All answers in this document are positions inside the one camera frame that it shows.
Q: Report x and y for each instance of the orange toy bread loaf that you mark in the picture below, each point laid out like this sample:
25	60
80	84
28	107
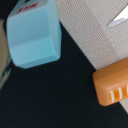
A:
111	83

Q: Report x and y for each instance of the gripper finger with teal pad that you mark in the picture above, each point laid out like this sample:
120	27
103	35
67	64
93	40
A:
5	57

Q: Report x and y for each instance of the light blue milk carton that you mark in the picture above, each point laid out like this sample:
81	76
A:
34	33

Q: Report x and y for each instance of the beige woven placemat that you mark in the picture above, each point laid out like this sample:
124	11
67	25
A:
87	22

